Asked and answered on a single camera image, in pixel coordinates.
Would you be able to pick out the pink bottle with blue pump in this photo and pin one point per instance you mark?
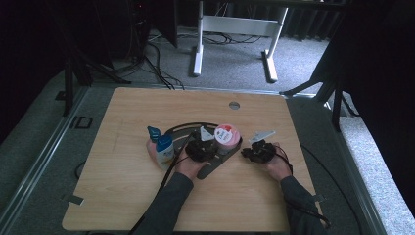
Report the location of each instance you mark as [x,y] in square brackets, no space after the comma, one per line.
[153,133]

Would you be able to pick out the person's left hand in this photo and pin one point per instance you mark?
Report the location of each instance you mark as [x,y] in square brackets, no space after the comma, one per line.
[192,168]

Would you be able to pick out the dark grey corner shelf rack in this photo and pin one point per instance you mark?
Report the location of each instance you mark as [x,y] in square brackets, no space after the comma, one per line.
[212,168]

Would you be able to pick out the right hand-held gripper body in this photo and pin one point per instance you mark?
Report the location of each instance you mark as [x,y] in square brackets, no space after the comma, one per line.
[266,152]

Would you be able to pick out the dark computer tower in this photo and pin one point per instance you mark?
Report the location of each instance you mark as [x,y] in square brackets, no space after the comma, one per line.
[140,19]

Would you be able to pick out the pink jar with white lid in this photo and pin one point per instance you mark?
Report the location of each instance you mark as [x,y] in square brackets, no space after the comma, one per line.
[225,135]

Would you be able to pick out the grey tape piece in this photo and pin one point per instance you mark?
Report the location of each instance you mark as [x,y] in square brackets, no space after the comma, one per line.
[319,198]
[73,199]

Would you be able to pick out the black metal stand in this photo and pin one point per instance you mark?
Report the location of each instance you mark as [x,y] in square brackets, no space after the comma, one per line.
[336,107]
[68,84]

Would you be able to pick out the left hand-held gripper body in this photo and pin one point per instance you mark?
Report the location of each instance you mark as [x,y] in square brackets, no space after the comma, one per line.
[202,150]

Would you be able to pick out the white desk frame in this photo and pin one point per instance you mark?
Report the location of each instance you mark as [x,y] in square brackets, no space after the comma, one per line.
[241,24]

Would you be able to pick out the white bottle with blue cap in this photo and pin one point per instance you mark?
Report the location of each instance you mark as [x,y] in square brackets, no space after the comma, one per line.
[164,153]

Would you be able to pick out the metal floor rail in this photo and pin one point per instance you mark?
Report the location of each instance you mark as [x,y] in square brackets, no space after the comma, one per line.
[359,182]
[39,153]

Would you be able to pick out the person's right hand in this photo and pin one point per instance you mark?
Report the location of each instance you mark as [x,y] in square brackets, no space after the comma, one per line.
[280,166]

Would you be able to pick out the black curtain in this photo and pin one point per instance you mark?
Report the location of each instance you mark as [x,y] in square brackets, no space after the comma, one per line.
[385,65]
[26,49]

